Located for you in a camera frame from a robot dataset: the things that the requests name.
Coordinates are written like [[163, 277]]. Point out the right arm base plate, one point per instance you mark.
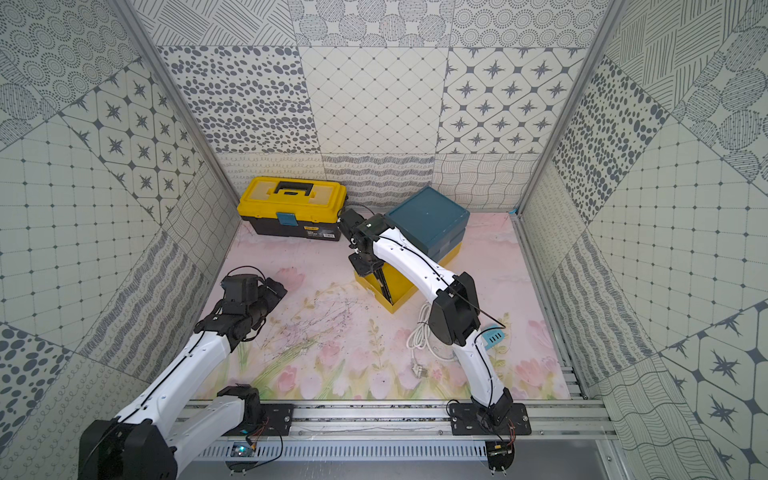
[[470, 419]]

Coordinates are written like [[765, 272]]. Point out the black pencil pair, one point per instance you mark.
[[381, 279]]

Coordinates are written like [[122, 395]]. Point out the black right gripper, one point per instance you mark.
[[354, 258]]

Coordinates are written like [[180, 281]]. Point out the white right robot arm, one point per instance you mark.
[[454, 313]]

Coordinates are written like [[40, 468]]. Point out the teal power strip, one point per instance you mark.
[[492, 336]]

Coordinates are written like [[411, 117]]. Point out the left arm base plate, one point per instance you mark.
[[275, 420]]

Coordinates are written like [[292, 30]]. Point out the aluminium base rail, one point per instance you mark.
[[407, 430]]

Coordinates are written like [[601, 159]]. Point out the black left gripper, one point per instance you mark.
[[264, 297]]

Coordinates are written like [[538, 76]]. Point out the yellow black plastic toolbox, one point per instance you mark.
[[297, 208]]

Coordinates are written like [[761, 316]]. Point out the teal drawer cabinet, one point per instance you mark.
[[431, 221]]

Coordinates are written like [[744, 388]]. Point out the yellow bottom drawer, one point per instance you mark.
[[399, 285]]

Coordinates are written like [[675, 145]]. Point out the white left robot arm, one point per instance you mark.
[[143, 440]]

